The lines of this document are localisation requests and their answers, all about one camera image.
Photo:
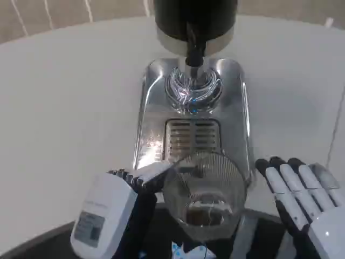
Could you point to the clear ribbed glass cup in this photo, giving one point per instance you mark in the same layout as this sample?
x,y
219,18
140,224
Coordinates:
x,y
205,189

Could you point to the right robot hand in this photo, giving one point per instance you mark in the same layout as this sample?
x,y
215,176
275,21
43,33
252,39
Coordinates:
x,y
304,194

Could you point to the black dispenser tap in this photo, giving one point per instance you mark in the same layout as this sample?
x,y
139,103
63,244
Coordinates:
x,y
194,48

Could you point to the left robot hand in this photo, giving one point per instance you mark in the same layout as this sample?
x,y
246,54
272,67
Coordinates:
x,y
103,207

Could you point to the slotted drain grid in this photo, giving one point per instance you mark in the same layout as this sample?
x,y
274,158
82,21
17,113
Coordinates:
x,y
192,137

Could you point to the steel drip tray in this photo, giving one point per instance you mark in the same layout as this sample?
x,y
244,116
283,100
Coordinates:
x,y
192,113

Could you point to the black and steel drink dispenser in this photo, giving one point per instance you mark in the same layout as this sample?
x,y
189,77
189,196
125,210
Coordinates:
x,y
193,24

